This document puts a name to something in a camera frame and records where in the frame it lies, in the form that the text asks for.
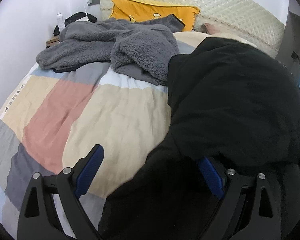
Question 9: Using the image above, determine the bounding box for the white spray bottle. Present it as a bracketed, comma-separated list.
[57, 12, 65, 32]

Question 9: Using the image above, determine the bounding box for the patchwork colour-block duvet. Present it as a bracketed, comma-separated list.
[0, 31, 251, 240]

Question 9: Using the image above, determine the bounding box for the grey fleece jacket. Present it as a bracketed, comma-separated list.
[36, 14, 185, 86]

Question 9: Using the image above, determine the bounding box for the yellow cushion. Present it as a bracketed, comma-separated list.
[110, 0, 200, 31]

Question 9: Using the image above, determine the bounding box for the grey white shelf unit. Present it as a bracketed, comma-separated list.
[276, 12, 300, 80]

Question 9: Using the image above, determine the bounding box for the black bag on nightstand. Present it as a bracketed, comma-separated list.
[53, 12, 97, 36]

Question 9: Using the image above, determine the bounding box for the black puffer jacket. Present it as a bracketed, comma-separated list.
[98, 37, 300, 239]

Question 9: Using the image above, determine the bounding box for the cream quilted headboard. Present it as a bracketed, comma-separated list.
[101, 0, 285, 58]

